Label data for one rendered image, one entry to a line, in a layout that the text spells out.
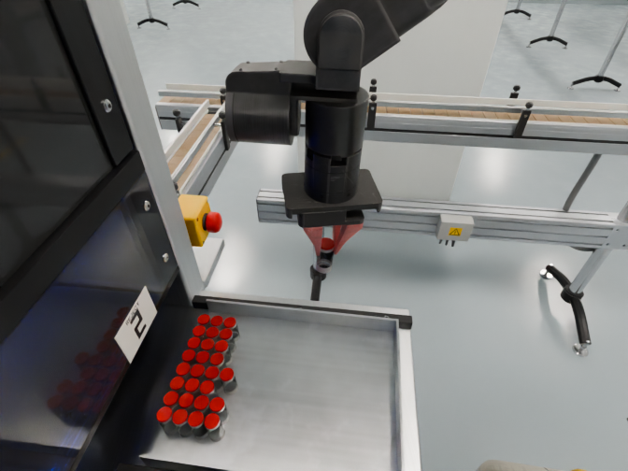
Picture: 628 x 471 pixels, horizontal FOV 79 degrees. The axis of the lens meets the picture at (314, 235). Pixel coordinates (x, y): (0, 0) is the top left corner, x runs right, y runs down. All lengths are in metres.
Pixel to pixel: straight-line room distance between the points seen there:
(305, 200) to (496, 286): 1.79
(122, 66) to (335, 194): 0.30
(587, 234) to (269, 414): 1.43
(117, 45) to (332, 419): 0.56
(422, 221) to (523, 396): 0.78
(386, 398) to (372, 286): 1.33
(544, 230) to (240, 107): 1.47
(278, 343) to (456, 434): 1.07
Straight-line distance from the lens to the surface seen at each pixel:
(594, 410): 1.91
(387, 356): 0.68
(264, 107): 0.35
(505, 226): 1.64
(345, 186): 0.39
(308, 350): 0.67
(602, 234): 1.80
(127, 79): 0.54
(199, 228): 0.73
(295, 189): 0.41
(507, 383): 1.81
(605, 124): 1.50
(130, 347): 0.58
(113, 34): 0.53
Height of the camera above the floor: 1.46
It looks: 42 degrees down
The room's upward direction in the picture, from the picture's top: straight up
